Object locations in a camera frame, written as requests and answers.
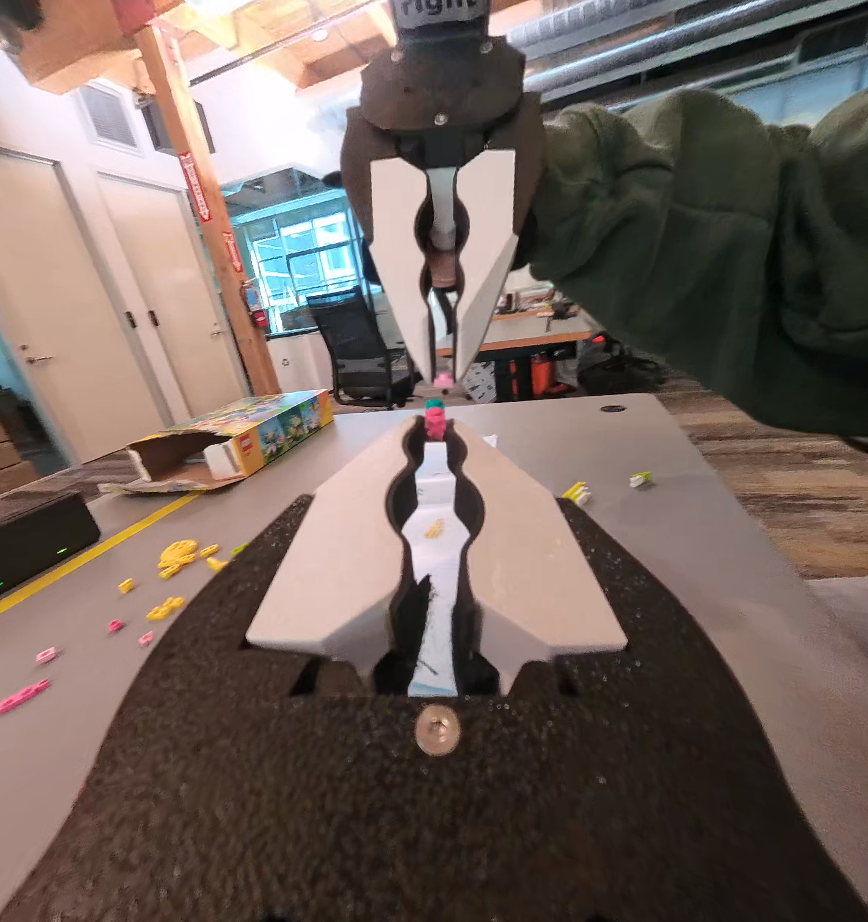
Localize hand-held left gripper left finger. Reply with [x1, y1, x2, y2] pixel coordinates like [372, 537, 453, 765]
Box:
[246, 416, 428, 696]

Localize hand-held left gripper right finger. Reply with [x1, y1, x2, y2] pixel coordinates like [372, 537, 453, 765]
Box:
[442, 418, 629, 698]

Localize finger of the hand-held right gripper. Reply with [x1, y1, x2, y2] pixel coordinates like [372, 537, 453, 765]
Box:
[452, 147, 521, 383]
[369, 158, 438, 383]

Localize person's right forearm green sleeve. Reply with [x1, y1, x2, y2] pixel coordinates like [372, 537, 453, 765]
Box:
[531, 85, 868, 456]

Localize colourful lego box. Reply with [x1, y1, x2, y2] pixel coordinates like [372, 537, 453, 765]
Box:
[98, 389, 335, 497]

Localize scattered small Lego pieces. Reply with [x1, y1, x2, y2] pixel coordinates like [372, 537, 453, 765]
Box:
[0, 492, 201, 632]

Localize long pink lego piece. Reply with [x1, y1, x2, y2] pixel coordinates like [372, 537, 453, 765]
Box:
[0, 679, 52, 715]

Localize open instruction booklet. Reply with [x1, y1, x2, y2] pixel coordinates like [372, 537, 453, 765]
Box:
[407, 441, 467, 698]

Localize black mesh office chair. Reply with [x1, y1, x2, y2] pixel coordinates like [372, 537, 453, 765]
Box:
[306, 286, 416, 408]

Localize wooden table with black legs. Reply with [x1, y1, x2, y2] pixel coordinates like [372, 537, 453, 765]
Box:
[434, 306, 597, 400]

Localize white recycling bin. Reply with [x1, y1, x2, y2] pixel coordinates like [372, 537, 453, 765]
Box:
[267, 335, 334, 393]

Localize white door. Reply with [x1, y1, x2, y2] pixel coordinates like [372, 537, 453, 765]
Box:
[95, 173, 251, 419]
[0, 144, 171, 462]

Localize black box with green light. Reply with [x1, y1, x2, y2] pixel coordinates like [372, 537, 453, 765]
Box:
[0, 492, 102, 609]

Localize person's grey trousers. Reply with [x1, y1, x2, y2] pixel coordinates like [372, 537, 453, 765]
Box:
[801, 572, 868, 922]

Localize stack of cardboard boxes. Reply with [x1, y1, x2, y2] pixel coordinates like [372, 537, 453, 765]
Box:
[0, 395, 46, 505]

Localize wooden post with red signs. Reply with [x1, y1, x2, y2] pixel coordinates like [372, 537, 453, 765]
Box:
[134, 22, 283, 396]

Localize silver ceiling duct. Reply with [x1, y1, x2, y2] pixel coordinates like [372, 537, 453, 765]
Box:
[509, 3, 809, 59]

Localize long red post sign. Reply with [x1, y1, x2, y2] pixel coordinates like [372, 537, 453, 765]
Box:
[178, 151, 213, 224]

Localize black wall speaker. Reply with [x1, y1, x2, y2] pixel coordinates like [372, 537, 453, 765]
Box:
[142, 95, 216, 156]

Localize white wall air vent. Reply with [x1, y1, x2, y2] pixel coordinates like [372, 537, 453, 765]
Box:
[77, 83, 143, 152]

